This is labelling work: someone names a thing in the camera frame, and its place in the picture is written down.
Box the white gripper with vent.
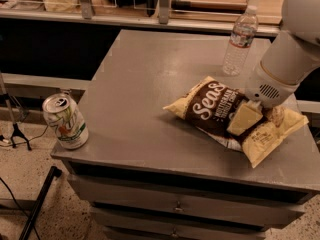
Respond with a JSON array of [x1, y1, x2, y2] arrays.
[[227, 61, 299, 136]]

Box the brown sea salt chip bag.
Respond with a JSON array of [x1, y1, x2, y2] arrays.
[[166, 76, 308, 167]]

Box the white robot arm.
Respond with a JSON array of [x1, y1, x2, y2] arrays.
[[223, 0, 320, 136]]

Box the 7up soda can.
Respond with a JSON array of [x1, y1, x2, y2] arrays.
[[42, 93, 89, 150]]

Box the clear plastic water bottle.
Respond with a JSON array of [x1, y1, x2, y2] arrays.
[[223, 5, 259, 76]]

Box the grey drawer cabinet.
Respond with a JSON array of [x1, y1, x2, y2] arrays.
[[53, 30, 320, 240]]

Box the top grey drawer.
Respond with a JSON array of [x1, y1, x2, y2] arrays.
[[68, 174, 304, 228]]

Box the grey drawer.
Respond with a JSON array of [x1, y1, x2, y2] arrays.
[[90, 206, 268, 240], [68, 174, 304, 228]]

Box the black metal leg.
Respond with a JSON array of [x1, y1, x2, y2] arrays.
[[19, 166, 62, 240]]

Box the black tripod stand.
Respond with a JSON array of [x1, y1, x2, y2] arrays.
[[0, 71, 31, 151]]

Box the grey metal post middle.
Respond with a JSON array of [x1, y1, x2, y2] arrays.
[[158, 0, 170, 24]]

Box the grey metal post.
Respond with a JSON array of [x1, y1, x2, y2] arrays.
[[158, 0, 170, 24], [79, 0, 93, 19]]

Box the grey metal post left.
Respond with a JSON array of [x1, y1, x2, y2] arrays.
[[79, 0, 93, 19]]

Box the black floor cable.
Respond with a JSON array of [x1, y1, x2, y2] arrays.
[[0, 176, 42, 240]]

